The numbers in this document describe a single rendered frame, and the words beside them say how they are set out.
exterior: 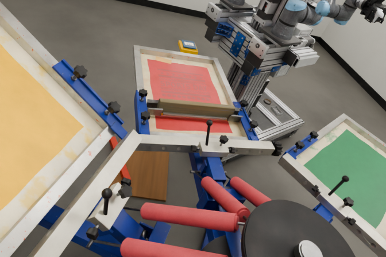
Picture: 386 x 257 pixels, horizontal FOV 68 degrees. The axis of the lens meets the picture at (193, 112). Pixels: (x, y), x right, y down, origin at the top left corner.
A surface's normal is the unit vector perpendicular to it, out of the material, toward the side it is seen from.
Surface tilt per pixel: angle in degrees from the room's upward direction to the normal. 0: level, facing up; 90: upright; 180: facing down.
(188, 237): 0
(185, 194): 0
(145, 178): 0
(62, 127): 32
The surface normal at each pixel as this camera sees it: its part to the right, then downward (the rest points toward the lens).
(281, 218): 0.29, -0.72
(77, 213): 0.72, -0.39
